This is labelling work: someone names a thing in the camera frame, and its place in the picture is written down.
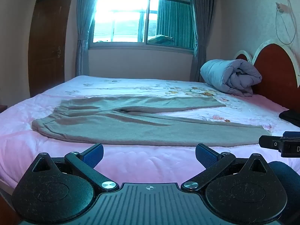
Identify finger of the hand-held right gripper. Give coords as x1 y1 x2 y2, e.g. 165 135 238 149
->
259 135 284 152
282 131 300 139

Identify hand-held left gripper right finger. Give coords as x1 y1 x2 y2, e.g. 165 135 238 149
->
181 143 270 192

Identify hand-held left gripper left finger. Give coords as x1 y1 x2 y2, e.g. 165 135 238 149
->
30 143 119 193

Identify grey-beige pants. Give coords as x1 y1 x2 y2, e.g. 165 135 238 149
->
31 95 272 147

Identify black cloth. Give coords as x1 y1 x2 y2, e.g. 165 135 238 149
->
278 109 300 125

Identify pink floral bed sheet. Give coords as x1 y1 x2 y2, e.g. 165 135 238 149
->
0 75 300 195

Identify red wooden bed headboard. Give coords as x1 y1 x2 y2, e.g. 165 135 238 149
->
233 40 300 112

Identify rolled grey quilt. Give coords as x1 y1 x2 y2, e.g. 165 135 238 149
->
200 59 262 97

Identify brown wooden door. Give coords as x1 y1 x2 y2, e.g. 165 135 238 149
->
28 0 77 98

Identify tan cloth bundle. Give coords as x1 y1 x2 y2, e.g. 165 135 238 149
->
148 34 174 45

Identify grey curtain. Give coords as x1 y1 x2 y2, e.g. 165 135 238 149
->
189 0 217 82
75 0 105 77

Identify window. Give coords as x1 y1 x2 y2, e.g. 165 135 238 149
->
89 0 196 50

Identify white wall cable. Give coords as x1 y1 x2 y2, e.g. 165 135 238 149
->
275 0 298 45

